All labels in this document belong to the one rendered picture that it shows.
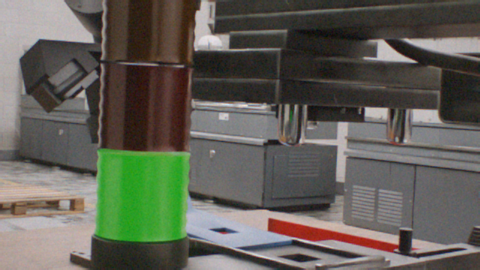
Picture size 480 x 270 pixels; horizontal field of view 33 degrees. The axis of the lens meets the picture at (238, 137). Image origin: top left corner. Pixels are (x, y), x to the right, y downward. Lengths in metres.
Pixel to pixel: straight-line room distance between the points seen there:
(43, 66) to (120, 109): 0.43
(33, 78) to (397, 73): 0.33
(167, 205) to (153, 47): 0.06
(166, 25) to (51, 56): 0.43
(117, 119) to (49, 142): 10.98
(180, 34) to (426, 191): 5.91
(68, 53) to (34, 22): 11.64
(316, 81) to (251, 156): 7.09
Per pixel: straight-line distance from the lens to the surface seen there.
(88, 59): 0.76
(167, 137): 0.32
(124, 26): 0.32
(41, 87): 0.74
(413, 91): 0.63
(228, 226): 0.72
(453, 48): 6.12
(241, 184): 7.77
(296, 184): 7.79
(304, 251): 0.67
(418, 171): 6.25
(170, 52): 0.32
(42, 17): 12.45
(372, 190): 6.55
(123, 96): 0.32
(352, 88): 0.58
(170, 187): 0.32
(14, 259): 1.02
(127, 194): 0.32
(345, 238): 0.92
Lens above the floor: 1.11
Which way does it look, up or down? 3 degrees down
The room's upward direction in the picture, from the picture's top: 3 degrees clockwise
